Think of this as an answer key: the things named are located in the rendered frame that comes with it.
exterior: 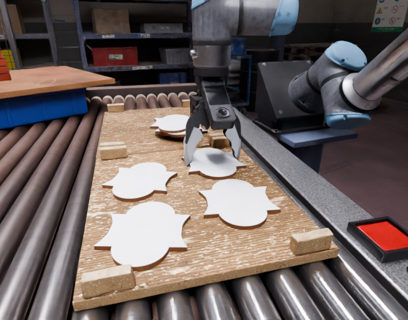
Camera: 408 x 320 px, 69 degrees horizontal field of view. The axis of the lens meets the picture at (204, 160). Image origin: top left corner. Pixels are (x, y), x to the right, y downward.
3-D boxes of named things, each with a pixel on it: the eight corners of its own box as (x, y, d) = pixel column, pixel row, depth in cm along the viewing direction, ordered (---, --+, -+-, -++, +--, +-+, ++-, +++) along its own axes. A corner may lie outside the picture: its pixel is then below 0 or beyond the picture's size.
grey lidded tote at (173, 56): (185, 61, 518) (185, 46, 508) (193, 63, 489) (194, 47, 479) (158, 62, 498) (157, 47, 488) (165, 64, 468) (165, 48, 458)
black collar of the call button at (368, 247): (385, 223, 50) (387, 215, 49) (426, 255, 43) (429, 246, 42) (346, 230, 48) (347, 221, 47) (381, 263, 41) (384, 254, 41)
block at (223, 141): (232, 144, 77) (233, 134, 76) (235, 146, 75) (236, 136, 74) (210, 146, 75) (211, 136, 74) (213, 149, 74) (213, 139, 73)
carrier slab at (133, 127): (199, 109, 114) (199, 105, 114) (235, 148, 78) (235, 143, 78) (105, 115, 107) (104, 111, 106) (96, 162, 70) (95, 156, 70)
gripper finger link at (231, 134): (239, 146, 72) (224, 115, 68) (249, 155, 67) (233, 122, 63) (229, 153, 72) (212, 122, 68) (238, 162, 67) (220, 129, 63)
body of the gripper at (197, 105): (220, 118, 70) (221, 65, 65) (232, 128, 62) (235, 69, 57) (188, 120, 68) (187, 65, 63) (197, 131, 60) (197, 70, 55)
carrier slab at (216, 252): (236, 149, 78) (236, 143, 77) (338, 257, 42) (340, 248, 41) (97, 164, 70) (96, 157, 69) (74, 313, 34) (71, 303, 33)
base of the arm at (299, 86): (319, 77, 111) (336, 60, 102) (330, 112, 107) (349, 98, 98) (283, 76, 107) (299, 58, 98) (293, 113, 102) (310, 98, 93)
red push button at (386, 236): (385, 227, 49) (387, 220, 48) (416, 252, 43) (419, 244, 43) (353, 232, 47) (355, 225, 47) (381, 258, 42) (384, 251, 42)
